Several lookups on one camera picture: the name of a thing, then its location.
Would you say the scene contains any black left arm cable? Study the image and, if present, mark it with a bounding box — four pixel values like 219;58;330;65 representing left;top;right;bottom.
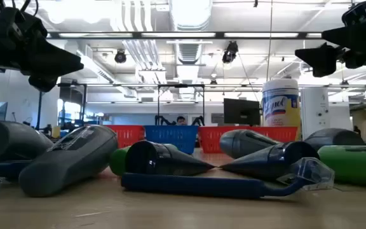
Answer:
11;0;40;17

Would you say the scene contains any blue plastic basket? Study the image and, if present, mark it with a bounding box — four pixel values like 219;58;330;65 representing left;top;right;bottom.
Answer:
144;125;200;156

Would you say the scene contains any silver ventilation duct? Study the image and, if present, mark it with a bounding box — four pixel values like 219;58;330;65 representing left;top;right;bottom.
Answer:
169;0;214;66

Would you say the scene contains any black metal rack frame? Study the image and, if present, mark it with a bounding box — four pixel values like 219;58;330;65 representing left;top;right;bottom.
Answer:
156;83;206;127

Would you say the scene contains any black metal pole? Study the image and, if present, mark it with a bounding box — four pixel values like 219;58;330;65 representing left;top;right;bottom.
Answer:
36;91;43;130

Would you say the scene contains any red plastic basket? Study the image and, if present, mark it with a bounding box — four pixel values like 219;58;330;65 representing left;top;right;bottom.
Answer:
198;126;254;154
104;124;146;149
252;126;299;143

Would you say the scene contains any white column with sockets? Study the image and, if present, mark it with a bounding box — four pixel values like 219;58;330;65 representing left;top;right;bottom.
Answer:
300;87;331;140

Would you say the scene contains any black hanging camera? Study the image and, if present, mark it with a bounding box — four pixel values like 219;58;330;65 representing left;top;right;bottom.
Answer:
222;41;239;64

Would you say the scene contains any Lysol wipes canister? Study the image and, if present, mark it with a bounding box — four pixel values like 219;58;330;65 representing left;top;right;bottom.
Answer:
261;78;302;141

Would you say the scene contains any green travel bottle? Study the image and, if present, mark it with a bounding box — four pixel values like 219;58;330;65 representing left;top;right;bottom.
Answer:
109;145;135;177
317;144;366;188

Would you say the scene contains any black round spotlight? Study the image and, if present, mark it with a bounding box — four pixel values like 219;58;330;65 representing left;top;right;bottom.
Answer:
114;49;128;64

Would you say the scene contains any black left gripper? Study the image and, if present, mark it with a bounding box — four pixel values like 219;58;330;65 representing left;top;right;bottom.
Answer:
0;8;85;93

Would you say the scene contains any black computer monitor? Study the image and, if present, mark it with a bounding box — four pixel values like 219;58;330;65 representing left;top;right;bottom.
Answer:
223;97;262;126

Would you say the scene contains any black aluminium rig frame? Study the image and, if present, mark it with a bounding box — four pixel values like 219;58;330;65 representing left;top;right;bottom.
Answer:
47;31;324;40

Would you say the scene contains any thin hanging cable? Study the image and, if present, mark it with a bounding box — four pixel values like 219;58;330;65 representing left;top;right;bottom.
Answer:
265;0;273;82

